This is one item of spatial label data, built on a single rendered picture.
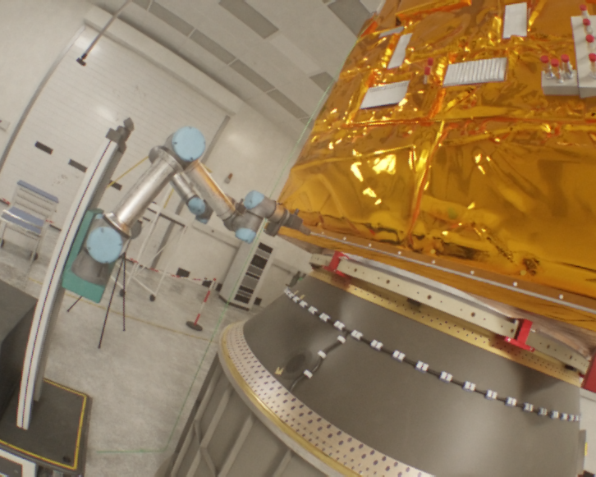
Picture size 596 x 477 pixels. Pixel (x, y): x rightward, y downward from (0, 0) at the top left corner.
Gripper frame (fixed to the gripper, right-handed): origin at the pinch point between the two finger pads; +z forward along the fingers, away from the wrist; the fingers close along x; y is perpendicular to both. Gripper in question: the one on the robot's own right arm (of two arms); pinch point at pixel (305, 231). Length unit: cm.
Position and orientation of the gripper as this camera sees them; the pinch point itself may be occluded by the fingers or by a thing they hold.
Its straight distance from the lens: 136.3
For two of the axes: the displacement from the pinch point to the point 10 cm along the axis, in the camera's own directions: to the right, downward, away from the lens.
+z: 6.9, 3.9, 6.1
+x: -5.9, -1.9, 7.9
